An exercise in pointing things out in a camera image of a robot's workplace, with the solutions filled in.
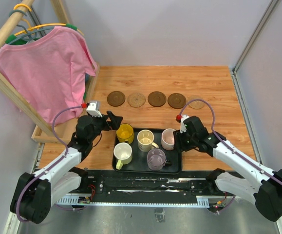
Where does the cream mug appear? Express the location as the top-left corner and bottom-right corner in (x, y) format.
(137, 130), (159, 152)

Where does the black serving tray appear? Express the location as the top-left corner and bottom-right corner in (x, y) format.
(112, 128), (182, 175)

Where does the purple mug black handle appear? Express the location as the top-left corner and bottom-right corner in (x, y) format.
(147, 149), (172, 171)

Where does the pink t-shirt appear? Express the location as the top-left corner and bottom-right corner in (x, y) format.
(0, 26), (97, 124)

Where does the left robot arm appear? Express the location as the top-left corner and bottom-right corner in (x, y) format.
(10, 111), (123, 224)

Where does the aluminium rail frame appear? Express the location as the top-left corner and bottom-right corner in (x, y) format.
(1, 174), (282, 234)

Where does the wooden clothes rack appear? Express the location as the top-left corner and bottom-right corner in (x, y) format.
(0, 13), (100, 143)

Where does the aluminium corner post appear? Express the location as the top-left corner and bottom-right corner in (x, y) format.
(234, 0), (282, 72)

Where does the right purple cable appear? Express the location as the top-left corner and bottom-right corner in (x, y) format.
(178, 98), (282, 215)

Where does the yellow green hanger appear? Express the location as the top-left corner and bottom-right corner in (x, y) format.
(5, 0), (84, 44)

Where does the pink mug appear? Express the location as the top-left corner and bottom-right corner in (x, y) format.
(161, 128), (175, 151)

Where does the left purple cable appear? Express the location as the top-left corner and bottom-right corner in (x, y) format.
(17, 104), (85, 222)

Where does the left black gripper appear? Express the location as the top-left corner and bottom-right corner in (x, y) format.
(88, 111), (123, 142)

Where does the white mug yellow handle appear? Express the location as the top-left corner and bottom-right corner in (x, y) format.
(113, 142), (132, 170)

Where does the woven rattan coaster back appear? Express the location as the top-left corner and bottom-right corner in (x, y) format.
(128, 93), (146, 108)

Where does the grey hanger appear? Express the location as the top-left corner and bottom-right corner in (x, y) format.
(5, 3), (54, 45)

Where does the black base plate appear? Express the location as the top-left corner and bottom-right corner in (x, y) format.
(60, 169), (236, 205)

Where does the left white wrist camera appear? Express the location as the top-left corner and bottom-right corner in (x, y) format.
(86, 100), (103, 117)

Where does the brown coaster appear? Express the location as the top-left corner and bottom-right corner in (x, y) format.
(168, 93), (187, 109)
(148, 91), (167, 107)
(107, 91), (126, 107)

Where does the purple cable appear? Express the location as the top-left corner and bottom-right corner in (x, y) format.
(17, 104), (85, 222)
(178, 98), (282, 215)

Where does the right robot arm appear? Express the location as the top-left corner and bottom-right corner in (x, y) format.
(173, 115), (282, 221)

